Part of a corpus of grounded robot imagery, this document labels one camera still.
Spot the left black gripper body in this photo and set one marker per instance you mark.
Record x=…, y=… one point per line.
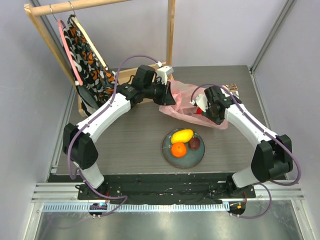
x=156, y=92

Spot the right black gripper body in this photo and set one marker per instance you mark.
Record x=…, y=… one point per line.
x=210, y=110

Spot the pink plastic bag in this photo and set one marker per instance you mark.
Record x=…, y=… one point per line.
x=183, y=110

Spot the fake red apple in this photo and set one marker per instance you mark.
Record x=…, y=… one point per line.
x=199, y=111

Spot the fake dark purple fruit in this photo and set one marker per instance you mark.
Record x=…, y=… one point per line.
x=194, y=143

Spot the fake yellow mango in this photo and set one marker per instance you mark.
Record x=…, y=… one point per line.
x=182, y=136

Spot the fake orange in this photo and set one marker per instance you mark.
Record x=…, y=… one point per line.
x=178, y=150

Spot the blue ceramic plate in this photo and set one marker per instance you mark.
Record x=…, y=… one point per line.
x=191, y=159

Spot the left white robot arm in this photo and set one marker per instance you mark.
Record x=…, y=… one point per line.
x=79, y=140

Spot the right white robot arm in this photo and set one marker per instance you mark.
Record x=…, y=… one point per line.
x=272, y=155

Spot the white navy shirt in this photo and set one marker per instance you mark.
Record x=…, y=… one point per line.
x=230, y=89

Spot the patterned black orange garment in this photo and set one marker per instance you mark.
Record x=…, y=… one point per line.
x=98, y=81

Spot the wooden clothes hanger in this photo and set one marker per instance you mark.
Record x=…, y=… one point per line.
x=92, y=46

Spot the pink clothes hanger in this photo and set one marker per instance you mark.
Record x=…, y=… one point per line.
x=61, y=25

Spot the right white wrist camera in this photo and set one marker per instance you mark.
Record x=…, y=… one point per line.
x=200, y=101

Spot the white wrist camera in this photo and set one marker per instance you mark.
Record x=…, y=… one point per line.
x=200, y=101
x=164, y=72

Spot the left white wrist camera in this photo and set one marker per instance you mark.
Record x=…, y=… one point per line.
x=164, y=72

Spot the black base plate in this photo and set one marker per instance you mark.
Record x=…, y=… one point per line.
x=160, y=189

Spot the slotted cable duct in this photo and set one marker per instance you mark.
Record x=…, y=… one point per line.
x=93, y=207

